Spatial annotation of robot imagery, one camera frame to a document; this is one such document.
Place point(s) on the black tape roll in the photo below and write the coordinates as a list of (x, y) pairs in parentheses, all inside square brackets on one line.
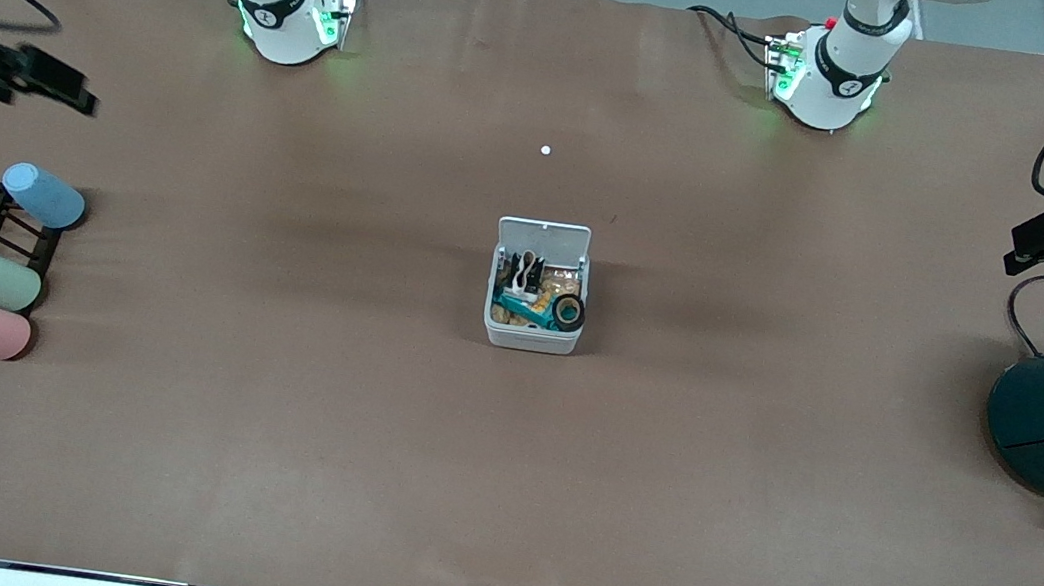
[(559, 310)]

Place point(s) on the beige rubber band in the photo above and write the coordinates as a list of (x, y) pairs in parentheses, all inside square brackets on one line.
[(522, 268)]

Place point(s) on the black snack wrapper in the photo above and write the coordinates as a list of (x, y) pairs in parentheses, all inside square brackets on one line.
[(532, 277)]

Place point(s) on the white lidded trash bin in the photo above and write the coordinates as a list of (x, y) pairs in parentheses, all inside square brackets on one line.
[(531, 338)]

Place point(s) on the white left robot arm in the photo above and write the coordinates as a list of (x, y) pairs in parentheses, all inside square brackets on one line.
[(838, 77)]

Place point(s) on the blue plastic cup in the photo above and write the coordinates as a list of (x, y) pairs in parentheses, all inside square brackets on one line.
[(45, 198)]

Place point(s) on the brown paper table cover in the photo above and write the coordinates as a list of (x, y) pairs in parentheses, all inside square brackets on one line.
[(496, 491)]

